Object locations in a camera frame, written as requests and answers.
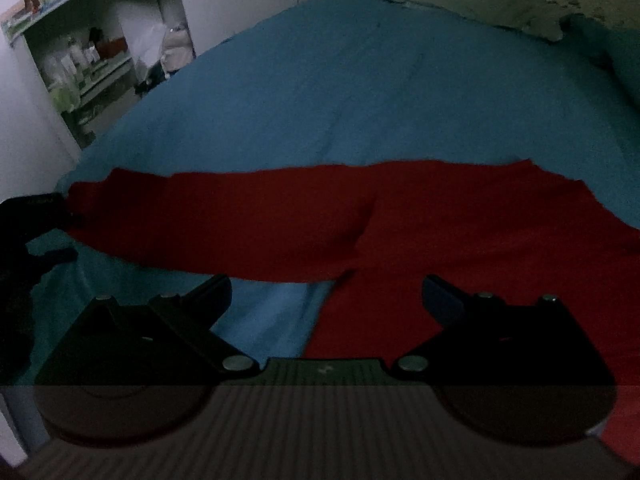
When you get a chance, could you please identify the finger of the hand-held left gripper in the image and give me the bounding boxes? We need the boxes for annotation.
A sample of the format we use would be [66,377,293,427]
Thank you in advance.
[0,193,83,235]
[22,247,79,275]

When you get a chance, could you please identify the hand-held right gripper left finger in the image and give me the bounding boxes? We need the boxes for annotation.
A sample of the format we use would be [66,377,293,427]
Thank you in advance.
[34,274,262,387]

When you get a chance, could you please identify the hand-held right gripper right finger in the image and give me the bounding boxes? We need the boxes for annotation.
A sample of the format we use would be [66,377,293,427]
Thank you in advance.
[387,274,617,387]

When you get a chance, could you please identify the red pants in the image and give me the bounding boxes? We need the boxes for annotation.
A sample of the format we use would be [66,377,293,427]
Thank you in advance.
[65,158,640,463]

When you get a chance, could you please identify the white shelf unit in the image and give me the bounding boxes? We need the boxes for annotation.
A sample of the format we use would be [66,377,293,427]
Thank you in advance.
[0,0,199,152]

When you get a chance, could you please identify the group of toiletry bottles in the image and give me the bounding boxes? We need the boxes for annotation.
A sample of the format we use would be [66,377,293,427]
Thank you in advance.
[42,27,128,111]

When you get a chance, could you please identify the white bag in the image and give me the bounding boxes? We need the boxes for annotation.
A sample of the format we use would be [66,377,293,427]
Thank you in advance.
[161,21,195,75]

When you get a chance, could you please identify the blue bed sheet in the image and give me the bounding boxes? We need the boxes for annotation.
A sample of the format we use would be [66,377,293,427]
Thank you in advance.
[30,0,640,361]

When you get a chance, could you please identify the blue pillow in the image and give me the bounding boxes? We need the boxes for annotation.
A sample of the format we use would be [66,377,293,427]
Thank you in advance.
[559,12,640,112]

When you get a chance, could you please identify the grey-green pillow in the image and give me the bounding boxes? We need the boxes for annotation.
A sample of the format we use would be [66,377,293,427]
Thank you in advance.
[382,0,585,44]

